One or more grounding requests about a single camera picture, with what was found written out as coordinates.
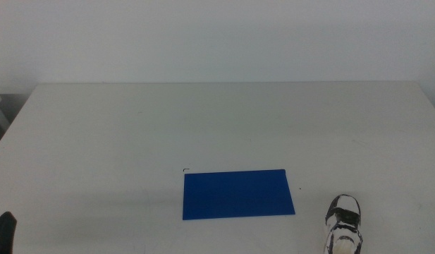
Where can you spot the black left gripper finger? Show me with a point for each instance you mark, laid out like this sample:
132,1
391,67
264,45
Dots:
4,234

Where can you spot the white and black sneaker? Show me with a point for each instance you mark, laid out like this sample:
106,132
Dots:
342,215

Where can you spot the blue rectangular mat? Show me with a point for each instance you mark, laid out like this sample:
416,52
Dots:
238,194

